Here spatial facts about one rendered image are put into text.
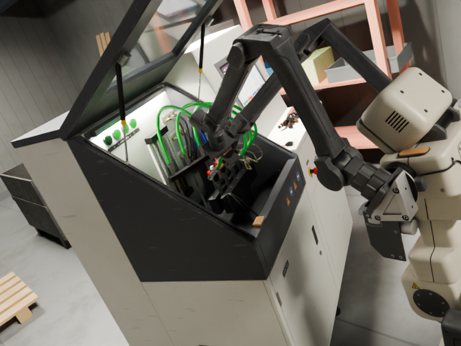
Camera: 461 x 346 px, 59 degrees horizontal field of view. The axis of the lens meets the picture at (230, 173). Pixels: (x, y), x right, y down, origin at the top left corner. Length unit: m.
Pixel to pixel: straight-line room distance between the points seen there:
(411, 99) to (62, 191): 1.30
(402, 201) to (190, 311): 1.07
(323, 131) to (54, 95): 7.43
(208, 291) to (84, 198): 0.60
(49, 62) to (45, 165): 6.61
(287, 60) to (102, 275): 1.32
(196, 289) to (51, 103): 6.80
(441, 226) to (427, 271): 0.15
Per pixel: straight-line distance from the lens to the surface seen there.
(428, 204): 1.22
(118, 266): 1.84
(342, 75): 3.49
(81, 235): 1.84
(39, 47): 8.28
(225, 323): 1.77
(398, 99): 1.08
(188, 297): 1.75
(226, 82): 1.14
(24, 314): 3.82
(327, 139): 1.03
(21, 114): 8.01
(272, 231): 1.59
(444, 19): 3.83
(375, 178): 1.03
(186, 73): 2.04
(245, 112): 1.55
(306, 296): 1.91
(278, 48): 0.95
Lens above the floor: 1.71
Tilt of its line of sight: 22 degrees down
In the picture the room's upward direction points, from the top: 21 degrees counter-clockwise
